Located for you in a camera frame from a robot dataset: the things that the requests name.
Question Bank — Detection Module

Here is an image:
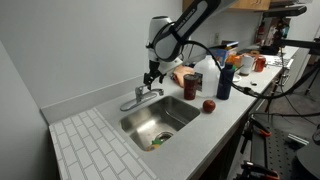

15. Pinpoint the stainless steel sink basin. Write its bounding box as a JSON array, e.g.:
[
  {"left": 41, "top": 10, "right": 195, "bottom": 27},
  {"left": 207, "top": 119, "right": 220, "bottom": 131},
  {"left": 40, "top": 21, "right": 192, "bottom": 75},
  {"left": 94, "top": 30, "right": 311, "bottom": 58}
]
[{"left": 120, "top": 96, "right": 200, "bottom": 151}]

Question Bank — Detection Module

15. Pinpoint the red apple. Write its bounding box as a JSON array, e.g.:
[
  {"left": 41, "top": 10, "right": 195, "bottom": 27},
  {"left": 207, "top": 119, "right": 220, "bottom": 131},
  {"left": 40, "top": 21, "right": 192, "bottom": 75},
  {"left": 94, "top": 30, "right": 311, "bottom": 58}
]
[{"left": 202, "top": 100, "right": 216, "bottom": 113}]

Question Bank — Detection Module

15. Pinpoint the green toy in sink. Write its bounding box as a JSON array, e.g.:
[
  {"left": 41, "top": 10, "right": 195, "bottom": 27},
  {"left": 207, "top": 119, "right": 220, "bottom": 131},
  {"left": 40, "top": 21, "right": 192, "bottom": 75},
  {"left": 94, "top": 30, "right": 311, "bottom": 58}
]
[{"left": 152, "top": 139, "right": 164, "bottom": 145}]

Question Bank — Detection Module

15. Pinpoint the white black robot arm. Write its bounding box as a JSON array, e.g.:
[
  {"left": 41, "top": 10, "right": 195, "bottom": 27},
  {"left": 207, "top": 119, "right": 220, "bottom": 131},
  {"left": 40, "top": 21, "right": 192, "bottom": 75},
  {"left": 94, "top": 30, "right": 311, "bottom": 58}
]
[{"left": 143, "top": 0, "right": 236, "bottom": 89}]

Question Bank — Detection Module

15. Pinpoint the white brick pattern mat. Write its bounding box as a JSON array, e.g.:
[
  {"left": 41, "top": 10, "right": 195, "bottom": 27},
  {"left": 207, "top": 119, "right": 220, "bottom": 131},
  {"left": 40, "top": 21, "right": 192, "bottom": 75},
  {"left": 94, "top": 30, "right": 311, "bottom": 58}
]
[{"left": 49, "top": 108, "right": 159, "bottom": 180}]

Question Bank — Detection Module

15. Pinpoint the black perforated breadboard plate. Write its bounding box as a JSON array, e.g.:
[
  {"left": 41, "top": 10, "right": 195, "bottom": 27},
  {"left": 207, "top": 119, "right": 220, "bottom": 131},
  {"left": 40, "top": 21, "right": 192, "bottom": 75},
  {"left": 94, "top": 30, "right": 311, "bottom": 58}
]
[{"left": 250, "top": 128, "right": 314, "bottom": 180}]

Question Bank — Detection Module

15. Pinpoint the dark red tumbler cup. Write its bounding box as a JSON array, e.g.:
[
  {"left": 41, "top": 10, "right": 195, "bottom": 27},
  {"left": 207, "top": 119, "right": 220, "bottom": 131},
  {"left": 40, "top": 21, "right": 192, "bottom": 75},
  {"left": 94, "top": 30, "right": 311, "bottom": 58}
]
[{"left": 184, "top": 74, "right": 199, "bottom": 100}]

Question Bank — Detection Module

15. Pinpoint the red mug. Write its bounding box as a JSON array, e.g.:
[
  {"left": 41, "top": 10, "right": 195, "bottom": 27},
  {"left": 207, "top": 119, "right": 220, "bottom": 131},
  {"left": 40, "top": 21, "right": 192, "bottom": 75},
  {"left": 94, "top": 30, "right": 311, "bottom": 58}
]
[{"left": 254, "top": 56, "right": 266, "bottom": 72}]

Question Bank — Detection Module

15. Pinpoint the chrome sink faucet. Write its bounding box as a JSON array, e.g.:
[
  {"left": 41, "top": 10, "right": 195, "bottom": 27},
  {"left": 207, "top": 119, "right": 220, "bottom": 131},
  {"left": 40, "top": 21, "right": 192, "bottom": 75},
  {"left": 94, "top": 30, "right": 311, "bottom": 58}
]
[{"left": 120, "top": 85, "right": 164, "bottom": 111}]

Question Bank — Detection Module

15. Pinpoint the white mug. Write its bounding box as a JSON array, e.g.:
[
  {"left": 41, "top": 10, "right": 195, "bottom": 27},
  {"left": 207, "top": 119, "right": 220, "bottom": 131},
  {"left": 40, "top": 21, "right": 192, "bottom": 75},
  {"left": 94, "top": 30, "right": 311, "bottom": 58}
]
[{"left": 240, "top": 55, "right": 254, "bottom": 76}]

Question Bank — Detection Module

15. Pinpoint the dark blue bottle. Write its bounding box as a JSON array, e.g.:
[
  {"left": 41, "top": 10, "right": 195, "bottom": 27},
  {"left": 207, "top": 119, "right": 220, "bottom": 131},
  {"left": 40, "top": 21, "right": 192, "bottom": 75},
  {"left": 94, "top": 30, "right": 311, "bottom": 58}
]
[{"left": 216, "top": 62, "right": 234, "bottom": 100}]

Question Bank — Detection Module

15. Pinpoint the orange toy in sink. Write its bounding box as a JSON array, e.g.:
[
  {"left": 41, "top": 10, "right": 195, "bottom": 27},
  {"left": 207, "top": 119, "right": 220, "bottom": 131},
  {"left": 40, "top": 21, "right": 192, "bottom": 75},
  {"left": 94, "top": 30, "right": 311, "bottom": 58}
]
[{"left": 147, "top": 145, "right": 156, "bottom": 151}]

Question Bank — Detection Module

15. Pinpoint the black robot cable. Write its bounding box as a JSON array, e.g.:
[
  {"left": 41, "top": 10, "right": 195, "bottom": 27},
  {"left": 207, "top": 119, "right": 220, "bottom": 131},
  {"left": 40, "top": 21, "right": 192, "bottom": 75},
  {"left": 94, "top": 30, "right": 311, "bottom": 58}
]
[{"left": 159, "top": 21, "right": 320, "bottom": 118}]

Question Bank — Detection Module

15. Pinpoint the clear plastic milk jug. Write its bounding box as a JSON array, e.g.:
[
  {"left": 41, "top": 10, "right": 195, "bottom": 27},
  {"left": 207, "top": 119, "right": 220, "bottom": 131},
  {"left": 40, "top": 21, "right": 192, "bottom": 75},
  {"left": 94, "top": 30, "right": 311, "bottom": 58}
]
[{"left": 194, "top": 55, "right": 219, "bottom": 97}]

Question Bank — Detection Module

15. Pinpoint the wooden wall cabinet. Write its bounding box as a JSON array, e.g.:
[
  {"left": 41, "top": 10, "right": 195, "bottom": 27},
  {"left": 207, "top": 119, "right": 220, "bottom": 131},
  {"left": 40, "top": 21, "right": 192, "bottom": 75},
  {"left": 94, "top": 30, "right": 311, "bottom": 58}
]
[{"left": 182, "top": 0, "right": 272, "bottom": 13}]

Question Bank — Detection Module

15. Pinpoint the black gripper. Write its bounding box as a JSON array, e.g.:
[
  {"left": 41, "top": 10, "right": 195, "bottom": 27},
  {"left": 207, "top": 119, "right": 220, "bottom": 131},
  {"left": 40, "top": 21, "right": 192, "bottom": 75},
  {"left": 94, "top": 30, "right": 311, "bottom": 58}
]
[{"left": 143, "top": 61, "right": 165, "bottom": 90}]

